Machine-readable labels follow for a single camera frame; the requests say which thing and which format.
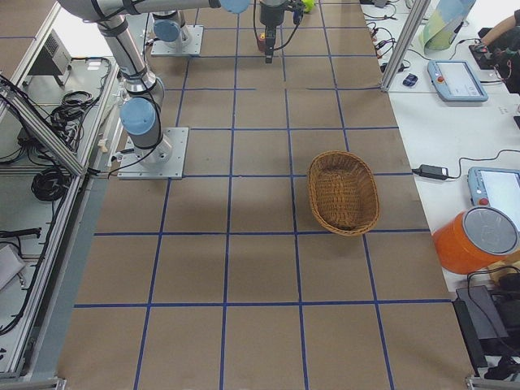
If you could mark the near teach pendant blue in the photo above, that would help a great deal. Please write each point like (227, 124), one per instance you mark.
(494, 187)

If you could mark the aluminium frame post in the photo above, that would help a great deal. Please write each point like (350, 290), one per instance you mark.
(408, 31)

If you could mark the green apple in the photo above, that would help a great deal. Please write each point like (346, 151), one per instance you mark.
(308, 5)

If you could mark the orange bucket grey lid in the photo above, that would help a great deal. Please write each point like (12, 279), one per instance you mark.
(475, 239)

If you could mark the teach pendant blue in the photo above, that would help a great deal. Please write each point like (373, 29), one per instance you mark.
(494, 187)
(455, 81)

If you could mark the dark blue mouse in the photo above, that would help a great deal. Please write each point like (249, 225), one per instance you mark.
(410, 81)

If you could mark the red yellow apple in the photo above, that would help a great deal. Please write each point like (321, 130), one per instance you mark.
(261, 42)

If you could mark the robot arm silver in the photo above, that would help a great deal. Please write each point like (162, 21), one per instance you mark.
(140, 115)
(169, 26)

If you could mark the oval wicker basket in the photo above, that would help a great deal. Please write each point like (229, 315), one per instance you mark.
(342, 193)

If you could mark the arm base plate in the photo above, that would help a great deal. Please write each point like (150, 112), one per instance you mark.
(190, 48)
(166, 161)

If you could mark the rolled poster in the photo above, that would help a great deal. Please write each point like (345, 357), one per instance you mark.
(444, 24)

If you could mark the far teach pendant blue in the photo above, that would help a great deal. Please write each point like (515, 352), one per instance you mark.
(455, 81)

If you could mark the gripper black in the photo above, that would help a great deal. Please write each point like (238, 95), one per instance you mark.
(268, 15)

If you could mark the grey control box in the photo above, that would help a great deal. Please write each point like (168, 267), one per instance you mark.
(53, 60)

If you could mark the black power adapter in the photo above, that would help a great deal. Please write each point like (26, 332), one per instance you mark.
(431, 172)

